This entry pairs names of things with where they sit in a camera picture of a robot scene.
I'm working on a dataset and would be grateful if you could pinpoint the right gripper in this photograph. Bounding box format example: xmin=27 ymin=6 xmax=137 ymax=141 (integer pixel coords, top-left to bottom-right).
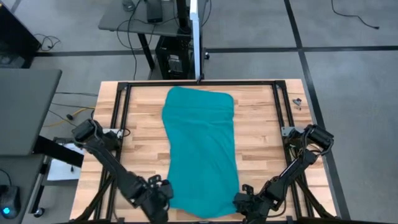
xmin=233 ymin=186 xmax=276 ymax=223

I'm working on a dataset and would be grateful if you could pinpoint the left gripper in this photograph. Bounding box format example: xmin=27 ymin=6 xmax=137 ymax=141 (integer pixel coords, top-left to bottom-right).
xmin=136 ymin=180 xmax=174 ymax=224

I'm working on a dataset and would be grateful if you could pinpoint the teal microfibre towel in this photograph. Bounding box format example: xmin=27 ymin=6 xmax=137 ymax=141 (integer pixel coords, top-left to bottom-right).
xmin=161 ymin=86 xmax=240 ymax=219

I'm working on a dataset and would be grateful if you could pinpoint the white paper sheet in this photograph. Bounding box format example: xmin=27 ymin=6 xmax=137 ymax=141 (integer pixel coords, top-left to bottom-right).
xmin=46 ymin=142 xmax=83 ymax=182

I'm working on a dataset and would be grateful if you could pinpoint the black desk foot beam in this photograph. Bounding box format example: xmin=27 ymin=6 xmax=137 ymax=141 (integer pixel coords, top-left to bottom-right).
xmin=32 ymin=135 xmax=85 ymax=169

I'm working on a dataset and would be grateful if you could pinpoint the low grey desk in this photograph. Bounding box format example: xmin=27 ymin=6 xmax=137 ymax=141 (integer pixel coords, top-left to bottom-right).
xmin=0 ymin=154 xmax=46 ymax=224

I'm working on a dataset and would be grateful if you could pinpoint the black mouse with light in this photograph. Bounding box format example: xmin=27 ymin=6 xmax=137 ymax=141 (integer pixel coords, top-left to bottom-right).
xmin=0 ymin=185 xmax=22 ymax=220

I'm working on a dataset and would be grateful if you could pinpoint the black computer tower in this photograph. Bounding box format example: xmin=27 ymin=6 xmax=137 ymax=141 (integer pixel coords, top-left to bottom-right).
xmin=154 ymin=35 xmax=191 ymax=80

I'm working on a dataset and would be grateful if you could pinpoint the large grey desk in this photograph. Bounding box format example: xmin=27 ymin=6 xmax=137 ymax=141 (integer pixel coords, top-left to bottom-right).
xmin=0 ymin=68 xmax=63 ymax=156

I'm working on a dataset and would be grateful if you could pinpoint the small grey desk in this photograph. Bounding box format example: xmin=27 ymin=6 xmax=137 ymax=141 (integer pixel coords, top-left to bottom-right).
xmin=98 ymin=0 xmax=195 ymax=71

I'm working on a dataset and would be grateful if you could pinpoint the black monitor stand pole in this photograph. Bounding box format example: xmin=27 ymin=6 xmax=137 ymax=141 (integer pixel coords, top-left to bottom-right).
xmin=175 ymin=0 xmax=191 ymax=34

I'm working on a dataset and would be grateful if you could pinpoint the black power adapter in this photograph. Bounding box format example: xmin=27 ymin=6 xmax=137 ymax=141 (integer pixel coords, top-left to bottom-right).
xmin=146 ymin=0 xmax=164 ymax=24

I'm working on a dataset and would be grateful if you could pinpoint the black cabinet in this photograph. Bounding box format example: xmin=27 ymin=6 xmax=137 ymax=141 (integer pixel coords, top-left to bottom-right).
xmin=0 ymin=2 xmax=41 ymax=68

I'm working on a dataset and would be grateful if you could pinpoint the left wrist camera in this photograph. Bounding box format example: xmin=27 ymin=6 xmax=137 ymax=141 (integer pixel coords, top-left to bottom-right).
xmin=147 ymin=174 xmax=162 ymax=187

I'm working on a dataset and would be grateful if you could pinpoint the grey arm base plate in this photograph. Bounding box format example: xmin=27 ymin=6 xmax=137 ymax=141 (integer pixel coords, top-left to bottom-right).
xmin=281 ymin=126 xmax=296 ymax=138
xmin=102 ymin=128 xmax=124 ymax=138

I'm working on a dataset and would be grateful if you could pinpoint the yellow cable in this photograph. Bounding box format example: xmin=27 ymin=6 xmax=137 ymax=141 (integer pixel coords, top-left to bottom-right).
xmin=43 ymin=107 xmax=96 ymax=128

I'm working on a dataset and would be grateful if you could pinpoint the black cable with plug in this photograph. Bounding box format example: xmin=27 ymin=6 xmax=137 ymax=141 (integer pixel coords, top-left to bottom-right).
xmin=48 ymin=102 xmax=94 ymax=125

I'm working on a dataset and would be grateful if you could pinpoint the black aluminium table frame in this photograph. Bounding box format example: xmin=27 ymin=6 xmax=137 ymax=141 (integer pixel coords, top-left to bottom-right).
xmin=73 ymin=80 xmax=338 ymax=224

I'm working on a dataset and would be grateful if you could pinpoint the long black cable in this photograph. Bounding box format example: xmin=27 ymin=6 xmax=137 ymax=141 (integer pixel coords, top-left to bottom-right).
xmin=115 ymin=0 xmax=175 ymax=81

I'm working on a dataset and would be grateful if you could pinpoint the white vertical post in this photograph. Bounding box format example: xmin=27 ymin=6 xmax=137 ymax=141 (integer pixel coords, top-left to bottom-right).
xmin=189 ymin=0 xmax=202 ymax=81

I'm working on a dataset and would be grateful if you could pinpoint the coiled black cable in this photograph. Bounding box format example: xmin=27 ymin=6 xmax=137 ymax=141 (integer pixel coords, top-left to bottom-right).
xmin=33 ymin=33 xmax=62 ymax=52

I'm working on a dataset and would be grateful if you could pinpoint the thin black floor cable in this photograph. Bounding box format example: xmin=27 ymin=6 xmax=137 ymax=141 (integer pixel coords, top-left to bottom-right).
xmin=330 ymin=0 xmax=380 ymax=30

